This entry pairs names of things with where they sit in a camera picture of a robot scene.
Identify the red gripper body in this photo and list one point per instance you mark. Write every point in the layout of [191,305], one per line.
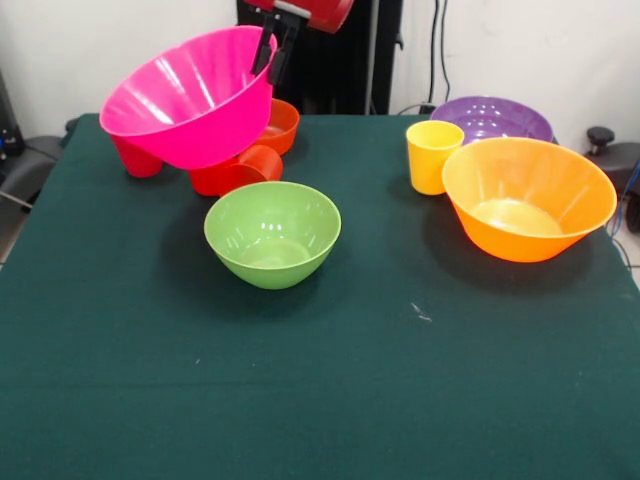
[327,12]

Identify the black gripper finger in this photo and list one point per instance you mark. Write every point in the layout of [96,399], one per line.
[281,62]
[262,55]

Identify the pink plastic bowl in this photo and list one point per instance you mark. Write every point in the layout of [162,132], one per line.
[200,135]

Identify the green plastic bowl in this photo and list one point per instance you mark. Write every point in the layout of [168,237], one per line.
[272,270]

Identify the orange-red plastic bowl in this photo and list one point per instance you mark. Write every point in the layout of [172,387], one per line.
[285,125]

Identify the orange-red plastic cup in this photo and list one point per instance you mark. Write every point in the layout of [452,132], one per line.
[252,172]

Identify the red plastic cup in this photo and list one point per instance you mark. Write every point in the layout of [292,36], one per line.
[205,182]

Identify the crimson plastic cup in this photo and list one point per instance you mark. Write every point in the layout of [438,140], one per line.
[140,162]

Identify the yellow plastic cup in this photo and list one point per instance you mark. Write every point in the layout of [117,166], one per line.
[425,170]

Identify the purple plastic bowl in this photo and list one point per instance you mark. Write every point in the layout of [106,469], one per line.
[500,120]

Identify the orange plastic bowl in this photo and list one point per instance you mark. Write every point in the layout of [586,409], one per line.
[515,247]

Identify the black knob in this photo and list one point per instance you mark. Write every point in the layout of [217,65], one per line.
[600,136]

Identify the dark green table cloth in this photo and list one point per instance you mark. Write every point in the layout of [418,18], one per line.
[320,375]

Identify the black round floor base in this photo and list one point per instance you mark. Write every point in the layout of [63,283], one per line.
[622,160]

